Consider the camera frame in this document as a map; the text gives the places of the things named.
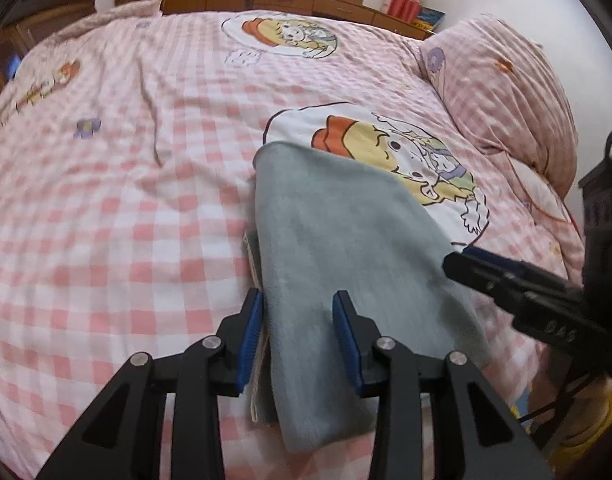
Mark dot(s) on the yellow cloth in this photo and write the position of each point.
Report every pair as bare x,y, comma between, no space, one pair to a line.
593,425

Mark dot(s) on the pink checked cartoon bed sheet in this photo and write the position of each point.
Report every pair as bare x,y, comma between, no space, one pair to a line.
135,185

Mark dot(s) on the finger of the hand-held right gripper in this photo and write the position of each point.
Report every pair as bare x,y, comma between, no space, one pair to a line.
516,262
481,277

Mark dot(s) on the blue book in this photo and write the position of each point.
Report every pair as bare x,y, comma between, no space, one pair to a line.
430,17

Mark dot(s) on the pink checkered pillow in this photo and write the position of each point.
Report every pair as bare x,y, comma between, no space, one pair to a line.
506,90

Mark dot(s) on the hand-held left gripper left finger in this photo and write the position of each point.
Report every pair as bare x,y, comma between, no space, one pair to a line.
251,340

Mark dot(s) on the grey pants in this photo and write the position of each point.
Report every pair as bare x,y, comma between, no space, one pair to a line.
336,240

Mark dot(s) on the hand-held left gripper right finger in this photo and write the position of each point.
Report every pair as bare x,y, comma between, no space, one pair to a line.
347,345

